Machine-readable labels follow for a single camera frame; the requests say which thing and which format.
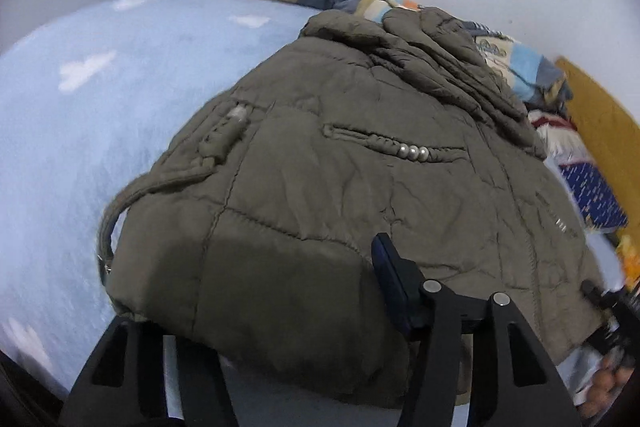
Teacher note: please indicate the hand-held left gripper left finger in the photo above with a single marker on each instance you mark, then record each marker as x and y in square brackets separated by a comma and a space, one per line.
[200, 382]

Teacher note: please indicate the person's right hand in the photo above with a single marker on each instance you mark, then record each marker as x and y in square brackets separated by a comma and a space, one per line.
[607, 382]

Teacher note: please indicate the brown padded jacket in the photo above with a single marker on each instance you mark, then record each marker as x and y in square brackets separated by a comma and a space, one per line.
[325, 207]

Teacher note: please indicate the light blue bed sheet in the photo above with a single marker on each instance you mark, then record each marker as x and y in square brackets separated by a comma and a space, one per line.
[100, 132]

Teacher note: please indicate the wooden headboard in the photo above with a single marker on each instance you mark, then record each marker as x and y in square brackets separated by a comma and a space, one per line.
[600, 122]

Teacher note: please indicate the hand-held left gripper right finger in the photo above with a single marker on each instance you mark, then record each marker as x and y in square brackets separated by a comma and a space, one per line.
[390, 277]

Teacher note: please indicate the yellow crumpled object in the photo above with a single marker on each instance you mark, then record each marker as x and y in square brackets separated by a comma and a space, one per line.
[630, 257]

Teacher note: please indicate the starry navy pillow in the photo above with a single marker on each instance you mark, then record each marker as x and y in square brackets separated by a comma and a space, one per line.
[590, 192]

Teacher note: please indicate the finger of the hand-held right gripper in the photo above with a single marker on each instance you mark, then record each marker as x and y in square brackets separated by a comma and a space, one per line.
[594, 291]

